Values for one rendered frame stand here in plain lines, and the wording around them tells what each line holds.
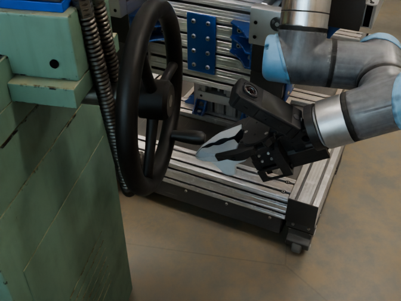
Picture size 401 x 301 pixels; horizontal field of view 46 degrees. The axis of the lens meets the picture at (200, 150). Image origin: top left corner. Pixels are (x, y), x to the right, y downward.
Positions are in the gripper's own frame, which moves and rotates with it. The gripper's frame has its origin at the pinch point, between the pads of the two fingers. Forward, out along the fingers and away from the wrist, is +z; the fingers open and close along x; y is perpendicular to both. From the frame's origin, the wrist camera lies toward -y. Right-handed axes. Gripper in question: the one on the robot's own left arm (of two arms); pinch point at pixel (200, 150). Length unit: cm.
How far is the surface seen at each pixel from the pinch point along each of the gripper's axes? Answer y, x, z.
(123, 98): -20.4, -14.5, -4.4
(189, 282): 58, 19, 42
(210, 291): 61, 17, 36
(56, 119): -15.9, -2.2, 18.4
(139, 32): -24.6, -7.6, -7.3
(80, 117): -10.9, 5.9, 21.4
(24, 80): -26.3, -10.4, 9.9
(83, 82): -21.9, -8.3, 3.9
